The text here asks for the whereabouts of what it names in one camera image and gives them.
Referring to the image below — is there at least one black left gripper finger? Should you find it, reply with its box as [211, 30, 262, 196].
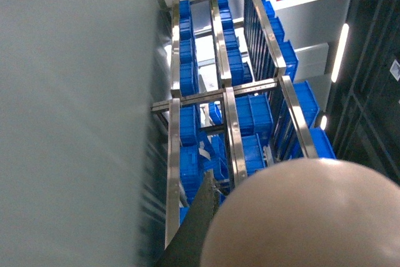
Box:
[155, 171, 215, 267]

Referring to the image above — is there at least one beige plastic dustpan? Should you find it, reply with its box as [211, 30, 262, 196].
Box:
[201, 158, 399, 266]

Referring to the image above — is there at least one steel flow rack shelf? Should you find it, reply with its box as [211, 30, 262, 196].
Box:
[151, 0, 334, 244]

